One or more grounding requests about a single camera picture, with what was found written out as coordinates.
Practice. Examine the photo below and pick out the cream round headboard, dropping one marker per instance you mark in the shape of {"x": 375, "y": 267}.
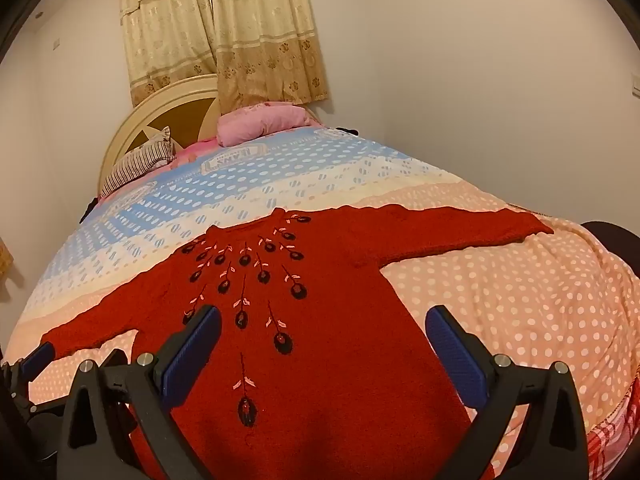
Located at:
{"x": 165, "y": 120}

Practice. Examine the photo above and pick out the striped pillow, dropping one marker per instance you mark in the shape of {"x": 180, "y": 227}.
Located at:
{"x": 135, "y": 162}

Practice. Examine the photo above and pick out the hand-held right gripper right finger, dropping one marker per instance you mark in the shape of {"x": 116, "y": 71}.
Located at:
{"x": 456, "y": 355}

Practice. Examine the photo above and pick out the white wall socket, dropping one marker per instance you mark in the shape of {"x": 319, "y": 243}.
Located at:
{"x": 636, "y": 85}

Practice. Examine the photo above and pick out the pink pillow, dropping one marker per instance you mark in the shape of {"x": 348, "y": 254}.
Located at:
{"x": 260, "y": 122}

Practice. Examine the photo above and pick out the small black object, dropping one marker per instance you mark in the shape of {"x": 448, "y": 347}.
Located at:
{"x": 346, "y": 130}

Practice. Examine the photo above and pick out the brown woven item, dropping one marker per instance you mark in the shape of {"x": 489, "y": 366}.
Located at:
{"x": 5, "y": 257}

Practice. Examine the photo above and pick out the white wall switch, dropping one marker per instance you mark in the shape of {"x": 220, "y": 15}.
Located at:
{"x": 57, "y": 43}

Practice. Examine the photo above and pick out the pink bed sheet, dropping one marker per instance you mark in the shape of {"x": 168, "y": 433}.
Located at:
{"x": 197, "y": 151}

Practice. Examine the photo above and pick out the dark rounded furniture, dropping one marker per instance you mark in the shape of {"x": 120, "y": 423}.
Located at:
{"x": 615, "y": 242}

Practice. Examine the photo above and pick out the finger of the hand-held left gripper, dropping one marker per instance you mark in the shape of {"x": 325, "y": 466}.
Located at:
{"x": 36, "y": 357}
{"x": 115, "y": 358}

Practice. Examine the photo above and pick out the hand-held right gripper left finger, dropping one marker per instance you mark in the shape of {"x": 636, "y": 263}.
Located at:
{"x": 192, "y": 347}

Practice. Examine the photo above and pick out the beige floral curtain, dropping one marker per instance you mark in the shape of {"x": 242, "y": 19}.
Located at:
{"x": 270, "y": 35}
{"x": 165, "y": 30}

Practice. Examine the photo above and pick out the polka dot bed blanket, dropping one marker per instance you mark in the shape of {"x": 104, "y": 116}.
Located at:
{"x": 500, "y": 300}

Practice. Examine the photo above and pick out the red embroidered knit sweater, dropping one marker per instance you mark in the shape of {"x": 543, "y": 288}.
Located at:
{"x": 320, "y": 320}

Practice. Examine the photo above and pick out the red plaid cloth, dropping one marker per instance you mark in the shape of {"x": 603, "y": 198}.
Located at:
{"x": 617, "y": 440}

